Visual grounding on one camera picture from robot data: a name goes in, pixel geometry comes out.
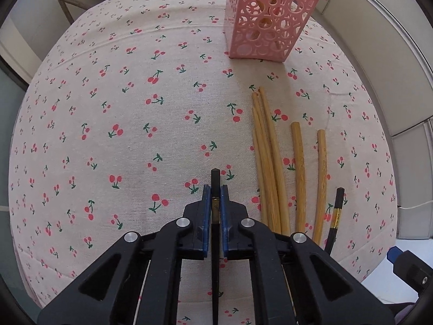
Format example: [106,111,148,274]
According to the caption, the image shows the white kitchen cabinet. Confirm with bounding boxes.
[294,0,433,241]

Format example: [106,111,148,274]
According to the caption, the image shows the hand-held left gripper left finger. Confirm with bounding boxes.
[37,184,212,325]

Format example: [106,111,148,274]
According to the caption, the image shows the black chopstick with gold band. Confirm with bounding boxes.
[210,168,220,325]
[324,187,346,255]

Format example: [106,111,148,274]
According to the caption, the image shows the frosted glass sliding door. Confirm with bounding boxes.
[0,57,38,312]

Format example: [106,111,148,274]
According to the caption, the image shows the bamboo chopstick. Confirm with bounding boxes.
[291,121,308,233]
[313,129,328,246]
[251,92,282,234]
[251,107,269,227]
[258,87,291,237]

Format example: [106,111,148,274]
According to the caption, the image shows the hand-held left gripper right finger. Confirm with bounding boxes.
[220,184,396,325]

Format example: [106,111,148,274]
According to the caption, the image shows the white cable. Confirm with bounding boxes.
[396,201,433,210]

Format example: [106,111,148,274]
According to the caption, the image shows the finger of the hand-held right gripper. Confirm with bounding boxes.
[386,247,433,298]

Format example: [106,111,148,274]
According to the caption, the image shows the cherry print tablecloth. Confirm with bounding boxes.
[8,0,398,325]

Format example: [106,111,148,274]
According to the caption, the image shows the pink perforated plastic utensil holder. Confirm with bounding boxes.
[224,0,328,63]

